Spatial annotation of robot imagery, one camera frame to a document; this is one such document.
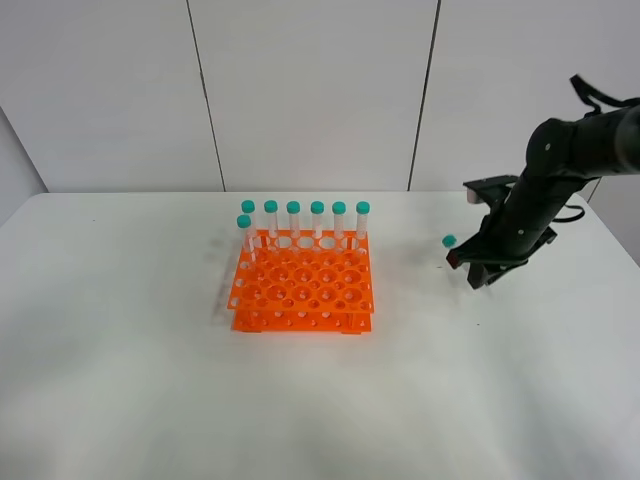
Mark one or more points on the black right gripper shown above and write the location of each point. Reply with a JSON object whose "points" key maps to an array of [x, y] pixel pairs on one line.
{"points": [[496, 247]]}

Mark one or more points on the teal capped clear test tube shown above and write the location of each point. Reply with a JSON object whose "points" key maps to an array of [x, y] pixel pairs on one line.
{"points": [[449, 241]]}

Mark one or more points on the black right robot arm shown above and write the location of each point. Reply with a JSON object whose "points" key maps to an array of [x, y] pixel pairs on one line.
{"points": [[561, 159]]}

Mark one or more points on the racked test tube rightmost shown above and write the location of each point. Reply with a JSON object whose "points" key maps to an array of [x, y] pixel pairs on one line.
{"points": [[362, 210]]}

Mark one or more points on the racked test tube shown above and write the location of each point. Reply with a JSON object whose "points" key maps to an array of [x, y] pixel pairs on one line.
{"points": [[248, 208], [271, 209], [338, 210], [243, 222], [362, 210], [317, 211], [293, 211]]}

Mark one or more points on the orange test tube rack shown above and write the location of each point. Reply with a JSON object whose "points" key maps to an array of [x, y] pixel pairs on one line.
{"points": [[304, 285]]}

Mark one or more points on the racked test tube front left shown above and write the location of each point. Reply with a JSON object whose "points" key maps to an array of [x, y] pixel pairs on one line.
{"points": [[243, 222]]}

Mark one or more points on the racked test tube back left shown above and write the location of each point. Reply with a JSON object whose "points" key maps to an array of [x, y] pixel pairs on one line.
{"points": [[248, 208]]}

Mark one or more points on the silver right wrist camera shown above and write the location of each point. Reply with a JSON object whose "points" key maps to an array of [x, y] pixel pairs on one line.
{"points": [[489, 190]]}

